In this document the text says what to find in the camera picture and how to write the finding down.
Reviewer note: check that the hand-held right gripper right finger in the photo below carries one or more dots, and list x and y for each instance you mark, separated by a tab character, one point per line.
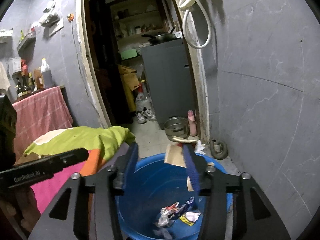
191	170

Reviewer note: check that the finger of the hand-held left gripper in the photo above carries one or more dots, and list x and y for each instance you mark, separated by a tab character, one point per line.
73	156

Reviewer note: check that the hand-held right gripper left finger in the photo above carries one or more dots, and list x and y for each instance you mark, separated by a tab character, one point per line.
131	165

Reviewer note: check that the brown cardboard piece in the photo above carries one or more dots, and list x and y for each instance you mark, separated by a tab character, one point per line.
175	157

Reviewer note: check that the blue plastic basin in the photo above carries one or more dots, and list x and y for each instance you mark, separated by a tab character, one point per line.
147	192

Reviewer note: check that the dark blue wrapper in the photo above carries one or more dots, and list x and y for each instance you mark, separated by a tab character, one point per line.
188	202

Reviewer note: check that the red and white wrapper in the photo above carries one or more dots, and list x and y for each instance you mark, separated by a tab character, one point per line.
172	208

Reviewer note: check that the white paper packet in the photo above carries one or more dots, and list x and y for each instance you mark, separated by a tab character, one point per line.
194	215

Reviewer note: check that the clear wrapper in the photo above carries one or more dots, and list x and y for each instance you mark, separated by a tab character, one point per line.
163	220

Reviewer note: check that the person's left hand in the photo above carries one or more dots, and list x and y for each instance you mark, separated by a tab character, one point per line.
25	205

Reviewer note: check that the colourful striped blanket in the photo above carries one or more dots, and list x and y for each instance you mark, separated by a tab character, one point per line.
75	137

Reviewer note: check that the white tissue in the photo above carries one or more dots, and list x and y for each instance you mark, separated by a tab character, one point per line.
200	146

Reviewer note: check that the beige ladle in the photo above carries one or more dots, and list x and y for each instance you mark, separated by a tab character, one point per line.
183	139

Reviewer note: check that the large steel pot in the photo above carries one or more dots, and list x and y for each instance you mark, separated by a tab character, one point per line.
176	127

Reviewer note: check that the pink bottle on floor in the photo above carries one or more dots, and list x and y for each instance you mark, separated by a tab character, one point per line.
192	122

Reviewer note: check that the white sneaker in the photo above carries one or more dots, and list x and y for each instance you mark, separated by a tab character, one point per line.
150	115
141	117

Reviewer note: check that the pink checked cloth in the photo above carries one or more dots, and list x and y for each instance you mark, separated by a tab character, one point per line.
41	115

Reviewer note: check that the plastic bottle with red cap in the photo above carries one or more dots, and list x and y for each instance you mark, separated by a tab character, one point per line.
142	98

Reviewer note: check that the large dark liquid jug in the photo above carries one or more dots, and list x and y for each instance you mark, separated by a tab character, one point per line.
46	76

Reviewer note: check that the yellow cardboard box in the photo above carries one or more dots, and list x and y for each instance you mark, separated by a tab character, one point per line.
128	80

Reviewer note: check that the dark glass bottle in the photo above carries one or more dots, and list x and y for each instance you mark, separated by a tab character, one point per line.
31	82
19	87
25	85

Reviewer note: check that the brown paper bag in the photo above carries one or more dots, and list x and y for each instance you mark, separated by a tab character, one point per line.
38	78

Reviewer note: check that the grey cabinet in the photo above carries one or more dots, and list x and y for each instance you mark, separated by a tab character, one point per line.
170	80

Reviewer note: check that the beige hanging cloth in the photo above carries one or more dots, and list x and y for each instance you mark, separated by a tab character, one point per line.
3	78

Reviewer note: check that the red plastic bag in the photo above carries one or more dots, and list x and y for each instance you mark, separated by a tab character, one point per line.
24	66

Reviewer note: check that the metal utensil holder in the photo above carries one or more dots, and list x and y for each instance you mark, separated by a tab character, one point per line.
15	65

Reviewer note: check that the green box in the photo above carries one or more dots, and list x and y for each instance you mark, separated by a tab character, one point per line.
128	54

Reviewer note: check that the black wok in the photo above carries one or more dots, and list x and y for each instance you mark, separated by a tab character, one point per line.
160	37

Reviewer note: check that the green seasoning packet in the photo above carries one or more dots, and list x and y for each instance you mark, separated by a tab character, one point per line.
23	34

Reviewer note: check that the white plastic bag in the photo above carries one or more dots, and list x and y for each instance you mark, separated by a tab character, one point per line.
50	15

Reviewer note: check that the wooden shelf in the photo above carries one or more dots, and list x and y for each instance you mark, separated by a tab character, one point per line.
137	17

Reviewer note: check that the wooden door frame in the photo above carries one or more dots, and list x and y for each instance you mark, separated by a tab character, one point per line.
202	92

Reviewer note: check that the grey wall rack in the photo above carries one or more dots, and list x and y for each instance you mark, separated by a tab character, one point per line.
26	43

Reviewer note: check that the orange wall hook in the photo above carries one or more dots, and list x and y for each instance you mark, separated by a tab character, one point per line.
70	17

